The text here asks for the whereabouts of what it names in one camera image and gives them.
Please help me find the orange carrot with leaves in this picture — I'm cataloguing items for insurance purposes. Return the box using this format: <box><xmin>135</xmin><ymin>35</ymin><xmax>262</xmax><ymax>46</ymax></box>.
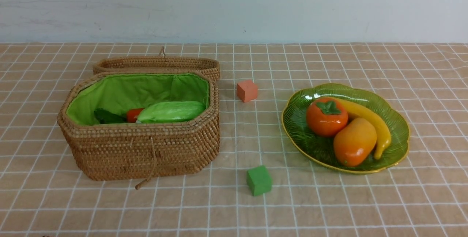
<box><xmin>94</xmin><ymin>108</ymin><xmax>144</xmax><ymax>125</ymax></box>

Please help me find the beige checkered tablecloth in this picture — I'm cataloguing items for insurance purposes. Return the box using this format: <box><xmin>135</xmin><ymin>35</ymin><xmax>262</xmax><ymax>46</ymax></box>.
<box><xmin>0</xmin><ymin>42</ymin><xmax>468</xmax><ymax>237</ymax></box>

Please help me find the woven wicker basket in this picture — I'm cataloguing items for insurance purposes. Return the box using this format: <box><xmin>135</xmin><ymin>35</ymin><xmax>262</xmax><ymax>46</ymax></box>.
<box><xmin>57</xmin><ymin>70</ymin><xmax>220</xmax><ymax>189</ymax></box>

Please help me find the orange persimmon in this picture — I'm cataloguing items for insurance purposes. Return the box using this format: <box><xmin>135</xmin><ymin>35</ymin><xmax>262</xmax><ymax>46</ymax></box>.
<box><xmin>306</xmin><ymin>97</ymin><xmax>349</xmax><ymax>137</ymax></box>

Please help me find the orange foam cube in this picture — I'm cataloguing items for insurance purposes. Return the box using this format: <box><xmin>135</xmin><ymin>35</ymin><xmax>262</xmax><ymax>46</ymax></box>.
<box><xmin>236</xmin><ymin>80</ymin><xmax>258</xmax><ymax>103</ymax></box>

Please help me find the green cucumber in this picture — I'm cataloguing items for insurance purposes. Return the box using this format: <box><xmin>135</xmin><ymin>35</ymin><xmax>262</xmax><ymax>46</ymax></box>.
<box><xmin>137</xmin><ymin>101</ymin><xmax>206</xmax><ymax>123</ymax></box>

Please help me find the green foam cube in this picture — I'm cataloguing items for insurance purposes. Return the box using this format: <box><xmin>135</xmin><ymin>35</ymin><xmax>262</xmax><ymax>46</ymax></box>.
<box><xmin>247</xmin><ymin>165</ymin><xmax>272</xmax><ymax>196</ymax></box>

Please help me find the yellow banana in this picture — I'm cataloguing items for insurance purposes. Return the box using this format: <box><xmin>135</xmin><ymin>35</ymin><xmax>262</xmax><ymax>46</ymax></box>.
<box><xmin>335</xmin><ymin>98</ymin><xmax>392</xmax><ymax>160</ymax></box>

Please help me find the orange yellow mango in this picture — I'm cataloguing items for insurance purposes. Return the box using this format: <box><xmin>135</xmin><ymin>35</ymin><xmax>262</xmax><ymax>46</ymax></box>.
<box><xmin>333</xmin><ymin>117</ymin><xmax>377</xmax><ymax>167</ymax></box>

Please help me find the woven basket lid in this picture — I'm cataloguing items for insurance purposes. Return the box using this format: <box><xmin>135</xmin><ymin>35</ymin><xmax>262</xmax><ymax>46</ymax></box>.
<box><xmin>93</xmin><ymin>47</ymin><xmax>221</xmax><ymax>82</ymax></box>

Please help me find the green glass leaf plate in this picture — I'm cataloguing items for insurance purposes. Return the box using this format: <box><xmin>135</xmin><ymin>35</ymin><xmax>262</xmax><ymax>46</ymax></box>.
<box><xmin>281</xmin><ymin>83</ymin><xmax>411</xmax><ymax>175</ymax></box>

